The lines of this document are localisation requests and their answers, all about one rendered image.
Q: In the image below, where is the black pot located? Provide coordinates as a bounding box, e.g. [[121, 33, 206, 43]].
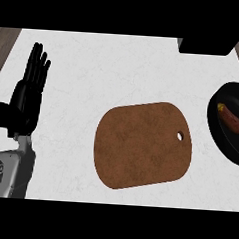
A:
[[203, 80, 239, 167]]

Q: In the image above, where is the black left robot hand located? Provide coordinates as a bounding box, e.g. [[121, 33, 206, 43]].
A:
[[0, 39, 53, 141]]

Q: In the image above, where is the reddish brown sweet potato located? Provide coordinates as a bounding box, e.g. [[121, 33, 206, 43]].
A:
[[215, 102, 239, 135]]

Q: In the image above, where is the brown wooden cutting board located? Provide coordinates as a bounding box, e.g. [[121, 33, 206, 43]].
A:
[[90, 97, 196, 195]]

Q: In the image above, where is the black appliance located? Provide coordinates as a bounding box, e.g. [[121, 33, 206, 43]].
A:
[[176, 37, 238, 59]]

